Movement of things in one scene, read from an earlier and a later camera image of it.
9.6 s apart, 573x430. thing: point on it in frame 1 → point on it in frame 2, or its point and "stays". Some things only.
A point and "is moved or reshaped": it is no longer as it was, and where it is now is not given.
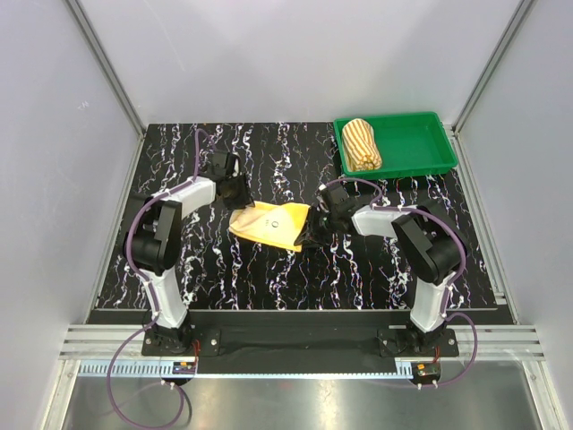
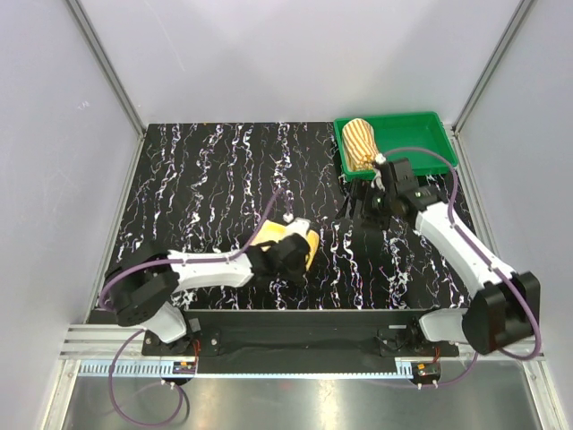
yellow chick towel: (278, 224) is moved or reshaped
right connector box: (426, 372) stays
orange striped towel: (359, 148) stays
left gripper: (244, 199) → (297, 276)
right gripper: (312, 238) → (347, 209)
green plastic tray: (406, 143) stays
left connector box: (183, 368) stays
